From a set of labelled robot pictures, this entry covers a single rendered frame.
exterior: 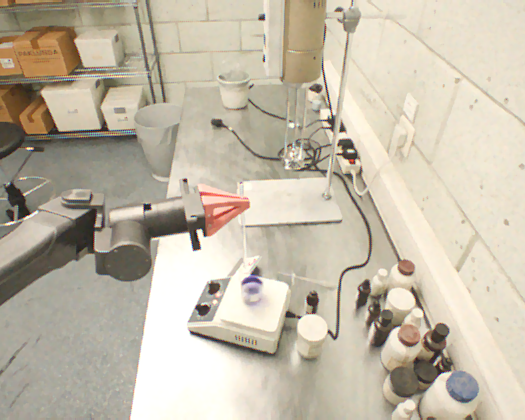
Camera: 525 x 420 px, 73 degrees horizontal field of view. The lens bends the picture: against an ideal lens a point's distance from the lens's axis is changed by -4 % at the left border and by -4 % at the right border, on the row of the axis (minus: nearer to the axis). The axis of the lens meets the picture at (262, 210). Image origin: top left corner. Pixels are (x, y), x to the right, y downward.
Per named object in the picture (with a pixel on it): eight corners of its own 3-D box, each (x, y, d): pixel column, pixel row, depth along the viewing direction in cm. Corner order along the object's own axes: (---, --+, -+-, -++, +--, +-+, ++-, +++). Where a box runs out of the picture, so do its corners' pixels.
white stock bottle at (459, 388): (446, 441, 62) (476, 416, 53) (411, 412, 66) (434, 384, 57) (463, 411, 66) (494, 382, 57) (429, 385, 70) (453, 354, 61)
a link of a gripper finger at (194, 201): (244, 175, 56) (183, 185, 54) (257, 204, 51) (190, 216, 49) (245, 208, 61) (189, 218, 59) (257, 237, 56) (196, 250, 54)
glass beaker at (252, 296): (270, 300, 75) (271, 275, 69) (250, 314, 72) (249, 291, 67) (252, 281, 78) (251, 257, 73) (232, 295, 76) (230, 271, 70)
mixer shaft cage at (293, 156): (282, 171, 99) (286, 81, 82) (279, 157, 104) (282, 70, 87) (306, 169, 99) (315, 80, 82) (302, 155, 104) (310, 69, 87)
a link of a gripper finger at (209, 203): (241, 168, 58) (182, 177, 56) (253, 195, 53) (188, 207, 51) (242, 200, 62) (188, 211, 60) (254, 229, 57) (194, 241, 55)
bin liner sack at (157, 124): (142, 186, 235) (127, 129, 207) (150, 157, 259) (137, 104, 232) (194, 183, 237) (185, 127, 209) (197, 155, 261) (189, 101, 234)
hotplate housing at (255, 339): (185, 332, 78) (180, 312, 73) (208, 285, 88) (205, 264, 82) (285, 360, 74) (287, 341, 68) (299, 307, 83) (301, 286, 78)
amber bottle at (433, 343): (430, 345, 76) (448, 317, 69) (439, 365, 73) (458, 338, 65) (410, 347, 76) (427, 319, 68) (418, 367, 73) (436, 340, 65)
